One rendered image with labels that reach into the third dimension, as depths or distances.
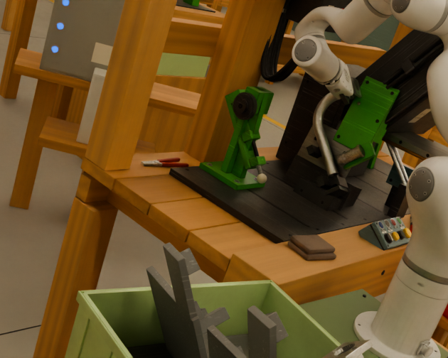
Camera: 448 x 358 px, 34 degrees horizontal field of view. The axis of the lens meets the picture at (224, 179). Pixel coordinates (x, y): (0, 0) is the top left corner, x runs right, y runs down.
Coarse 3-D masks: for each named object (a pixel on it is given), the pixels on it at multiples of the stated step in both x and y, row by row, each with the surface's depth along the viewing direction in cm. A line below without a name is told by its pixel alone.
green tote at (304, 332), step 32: (128, 288) 125; (192, 288) 132; (224, 288) 137; (256, 288) 142; (96, 320) 114; (128, 320) 127; (288, 320) 139; (96, 352) 115; (128, 352) 108; (288, 352) 138; (320, 352) 132
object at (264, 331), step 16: (256, 320) 93; (272, 320) 94; (208, 336) 108; (224, 336) 106; (256, 336) 95; (272, 336) 92; (224, 352) 106; (240, 352) 103; (256, 352) 97; (272, 352) 94
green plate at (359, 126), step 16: (368, 80) 214; (368, 96) 214; (384, 96) 211; (352, 112) 216; (368, 112) 213; (384, 112) 210; (352, 128) 215; (368, 128) 212; (384, 128) 216; (352, 144) 214
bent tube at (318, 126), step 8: (352, 80) 213; (328, 96) 217; (360, 96) 214; (320, 104) 218; (328, 104) 218; (320, 112) 218; (320, 120) 218; (320, 128) 217; (320, 136) 216; (320, 144) 216; (328, 144) 215; (328, 152) 214; (328, 160) 213; (328, 168) 213; (336, 168) 213
